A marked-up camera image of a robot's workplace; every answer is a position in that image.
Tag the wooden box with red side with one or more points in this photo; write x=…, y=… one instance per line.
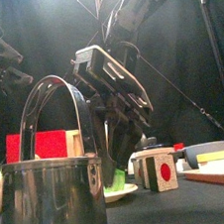
x=48, y=144

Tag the small white plate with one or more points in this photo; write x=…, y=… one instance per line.
x=123, y=192

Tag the white toy food piece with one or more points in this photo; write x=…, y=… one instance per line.
x=216, y=166

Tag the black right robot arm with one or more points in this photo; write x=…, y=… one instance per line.
x=143, y=3

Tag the grey-blue bowl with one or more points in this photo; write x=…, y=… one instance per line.
x=208, y=148

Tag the yellow toy block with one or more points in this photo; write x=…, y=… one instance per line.
x=214, y=156

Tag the small red toy piece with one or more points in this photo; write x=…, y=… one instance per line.
x=179, y=146

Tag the black frame pole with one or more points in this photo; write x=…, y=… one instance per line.
x=218, y=53

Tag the dark pot lid with knob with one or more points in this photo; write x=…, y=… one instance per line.
x=151, y=143

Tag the wooden cutting board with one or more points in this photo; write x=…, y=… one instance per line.
x=219, y=178

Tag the speckled cube with red circle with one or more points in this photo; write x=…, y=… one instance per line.
x=162, y=172
x=139, y=173

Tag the green toy corn husk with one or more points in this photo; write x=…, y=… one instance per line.
x=119, y=181

